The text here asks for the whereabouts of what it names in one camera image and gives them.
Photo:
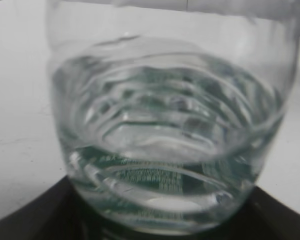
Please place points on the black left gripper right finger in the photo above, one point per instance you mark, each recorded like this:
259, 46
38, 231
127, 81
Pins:
262, 217

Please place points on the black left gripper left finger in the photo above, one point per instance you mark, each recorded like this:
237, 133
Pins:
54, 215

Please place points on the clear cestbon water bottle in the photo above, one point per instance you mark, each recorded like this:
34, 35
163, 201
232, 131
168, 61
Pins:
165, 110

